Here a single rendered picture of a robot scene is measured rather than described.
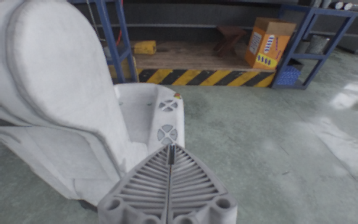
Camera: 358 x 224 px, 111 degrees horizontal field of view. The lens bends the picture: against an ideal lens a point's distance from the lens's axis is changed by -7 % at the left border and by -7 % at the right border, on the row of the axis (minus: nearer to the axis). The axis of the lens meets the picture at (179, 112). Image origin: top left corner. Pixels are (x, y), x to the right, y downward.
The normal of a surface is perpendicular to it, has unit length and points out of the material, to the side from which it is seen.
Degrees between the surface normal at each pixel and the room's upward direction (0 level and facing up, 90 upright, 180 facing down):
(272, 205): 0
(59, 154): 81
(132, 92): 70
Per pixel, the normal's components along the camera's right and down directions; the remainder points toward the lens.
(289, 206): 0.01, -0.74
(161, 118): 0.03, -0.16
